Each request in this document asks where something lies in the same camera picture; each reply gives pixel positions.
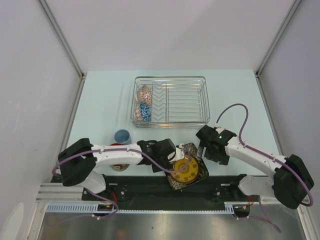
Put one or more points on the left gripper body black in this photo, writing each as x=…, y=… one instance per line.
x=161, y=159

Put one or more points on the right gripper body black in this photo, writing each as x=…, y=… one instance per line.
x=219, y=157

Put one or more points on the yellow round plate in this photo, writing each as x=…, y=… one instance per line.
x=186, y=170

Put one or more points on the blue patterned bowl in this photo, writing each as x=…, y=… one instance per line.
x=142, y=112

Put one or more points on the red brown patterned bowl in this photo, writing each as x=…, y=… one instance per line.
x=144, y=95

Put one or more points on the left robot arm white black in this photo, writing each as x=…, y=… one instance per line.
x=78, y=162

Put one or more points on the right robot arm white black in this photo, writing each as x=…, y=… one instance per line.
x=289, y=179

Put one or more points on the light blue cup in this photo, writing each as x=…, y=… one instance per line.
x=123, y=137

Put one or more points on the red black mug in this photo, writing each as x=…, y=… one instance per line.
x=119, y=167

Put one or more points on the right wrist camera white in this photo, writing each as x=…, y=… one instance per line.
x=218, y=128

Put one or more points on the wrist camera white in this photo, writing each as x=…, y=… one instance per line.
x=218, y=128
x=178, y=154

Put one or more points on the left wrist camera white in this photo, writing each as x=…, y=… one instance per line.
x=178, y=154

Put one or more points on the wire metal dish rack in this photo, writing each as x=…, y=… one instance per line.
x=177, y=101

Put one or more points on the right aluminium frame post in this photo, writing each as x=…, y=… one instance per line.
x=279, y=35

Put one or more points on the aluminium frame post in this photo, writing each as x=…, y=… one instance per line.
x=279, y=35
x=49, y=15

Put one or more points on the left aluminium frame post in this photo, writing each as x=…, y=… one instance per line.
x=49, y=15

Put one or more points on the aluminium front rail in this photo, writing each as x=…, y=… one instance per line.
x=57, y=193

